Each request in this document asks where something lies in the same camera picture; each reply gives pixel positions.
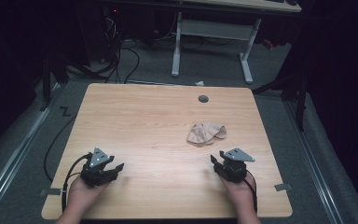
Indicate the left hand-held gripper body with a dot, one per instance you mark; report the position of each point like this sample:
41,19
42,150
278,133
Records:
98,161

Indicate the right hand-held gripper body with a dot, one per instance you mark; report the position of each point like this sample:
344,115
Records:
234,165

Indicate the beige cloth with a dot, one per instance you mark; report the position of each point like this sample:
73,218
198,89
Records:
205,133

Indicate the person's left hand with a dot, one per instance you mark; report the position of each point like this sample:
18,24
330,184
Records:
84,194

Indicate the grey tape strip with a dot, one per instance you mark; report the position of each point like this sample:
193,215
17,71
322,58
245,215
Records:
282,187
51,191

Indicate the crumpled white paper scrap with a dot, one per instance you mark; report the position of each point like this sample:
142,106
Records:
199,83

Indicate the black stand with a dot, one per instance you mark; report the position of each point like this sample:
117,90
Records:
48,81
295,90

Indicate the small red object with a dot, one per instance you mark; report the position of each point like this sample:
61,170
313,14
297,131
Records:
268,43

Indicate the metal floor rail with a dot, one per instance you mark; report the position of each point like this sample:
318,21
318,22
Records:
14,158
315,161

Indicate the white metal frame desk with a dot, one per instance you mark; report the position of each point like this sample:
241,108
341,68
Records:
213,29

